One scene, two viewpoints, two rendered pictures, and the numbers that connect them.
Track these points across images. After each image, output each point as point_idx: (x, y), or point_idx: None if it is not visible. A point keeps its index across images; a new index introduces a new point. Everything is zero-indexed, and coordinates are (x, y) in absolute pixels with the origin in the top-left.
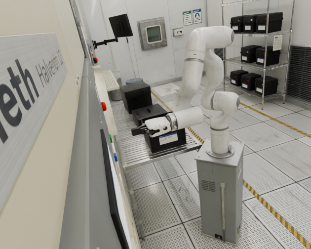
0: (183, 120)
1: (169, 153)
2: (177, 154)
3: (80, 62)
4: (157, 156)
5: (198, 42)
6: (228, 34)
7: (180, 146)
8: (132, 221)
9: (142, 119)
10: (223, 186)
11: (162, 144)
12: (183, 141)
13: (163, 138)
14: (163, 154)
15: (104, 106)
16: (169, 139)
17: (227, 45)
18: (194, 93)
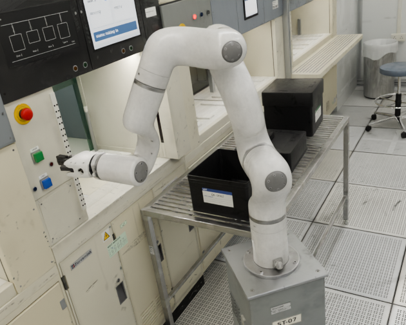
0: (104, 169)
1: (207, 222)
2: (221, 231)
3: None
4: (189, 218)
5: (146, 55)
6: (214, 47)
7: (236, 221)
8: (60, 275)
9: (221, 149)
10: (243, 322)
11: (208, 202)
12: (243, 213)
13: (209, 193)
14: (200, 220)
15: (22, 115)
16: (218, 198)
17: (220, 68)
18: (142, 135)
